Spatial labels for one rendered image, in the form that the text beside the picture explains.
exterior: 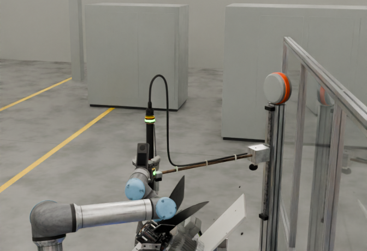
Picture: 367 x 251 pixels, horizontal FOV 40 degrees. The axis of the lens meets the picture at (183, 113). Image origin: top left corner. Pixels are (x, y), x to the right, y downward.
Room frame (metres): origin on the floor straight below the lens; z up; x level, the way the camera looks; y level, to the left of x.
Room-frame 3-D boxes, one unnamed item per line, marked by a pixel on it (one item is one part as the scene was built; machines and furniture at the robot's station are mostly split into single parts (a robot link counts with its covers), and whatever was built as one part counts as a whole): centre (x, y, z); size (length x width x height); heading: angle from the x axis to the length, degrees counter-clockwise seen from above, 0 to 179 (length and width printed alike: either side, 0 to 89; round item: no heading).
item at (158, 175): (2.16, 0.14, 1.50); 0.09 x 0.07 x 0.10; 120
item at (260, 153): (2.47, -0.39, 1.55); 0.10 x 0.07 x 0.08; 120
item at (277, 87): (2.52, -0.47, 1.88); 0.17 x 0.15 x 0.16; 175
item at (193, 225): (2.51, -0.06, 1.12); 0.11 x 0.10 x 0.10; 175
